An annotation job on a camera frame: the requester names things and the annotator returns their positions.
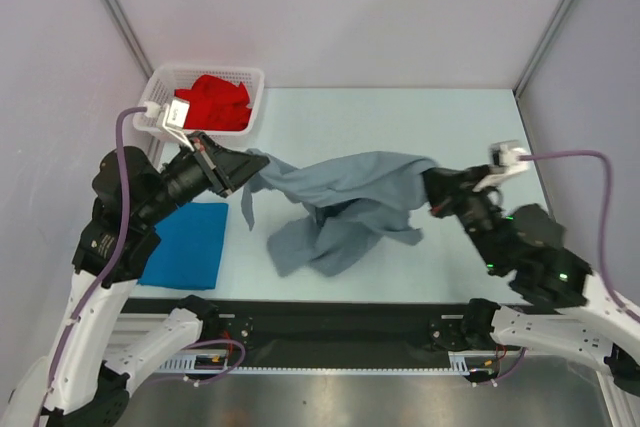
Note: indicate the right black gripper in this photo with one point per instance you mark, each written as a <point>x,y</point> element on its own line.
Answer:
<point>446,188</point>

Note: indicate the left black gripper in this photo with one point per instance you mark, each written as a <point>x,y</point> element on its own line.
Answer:
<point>228,169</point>

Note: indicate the grey t shirt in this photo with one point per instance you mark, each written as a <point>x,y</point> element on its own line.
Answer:
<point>352,203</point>

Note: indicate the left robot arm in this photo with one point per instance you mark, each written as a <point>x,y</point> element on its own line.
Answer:
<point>84,386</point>

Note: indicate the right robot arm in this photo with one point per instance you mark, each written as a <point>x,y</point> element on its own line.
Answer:
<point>528,245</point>

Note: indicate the red t shirt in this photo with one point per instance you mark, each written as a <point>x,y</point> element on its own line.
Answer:
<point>216,105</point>

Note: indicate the folded blue t shirt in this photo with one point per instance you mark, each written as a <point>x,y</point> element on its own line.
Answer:
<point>189,254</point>

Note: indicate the white plastic basket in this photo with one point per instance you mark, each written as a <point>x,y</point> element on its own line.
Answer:
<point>171,76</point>

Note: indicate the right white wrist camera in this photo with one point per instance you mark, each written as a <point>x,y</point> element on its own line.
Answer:
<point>505,163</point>

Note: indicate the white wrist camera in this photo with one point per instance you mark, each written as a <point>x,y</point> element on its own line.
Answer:
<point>505,163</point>
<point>170,119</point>

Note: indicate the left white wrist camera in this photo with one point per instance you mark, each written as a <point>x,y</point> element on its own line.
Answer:
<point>170,119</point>

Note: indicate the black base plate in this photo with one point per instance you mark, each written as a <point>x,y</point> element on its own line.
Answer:
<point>257,324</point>

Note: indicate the white slotted cable duct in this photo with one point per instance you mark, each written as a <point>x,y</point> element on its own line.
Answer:
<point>211,361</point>

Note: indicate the left aluminium corner post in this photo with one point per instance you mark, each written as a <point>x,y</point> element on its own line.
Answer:
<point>128,35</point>

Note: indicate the aluminium corner post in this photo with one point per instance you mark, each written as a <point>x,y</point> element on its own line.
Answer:
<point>551,31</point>
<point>128,35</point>

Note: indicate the right aluminium corner post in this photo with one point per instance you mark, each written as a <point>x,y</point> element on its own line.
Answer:
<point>551,31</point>

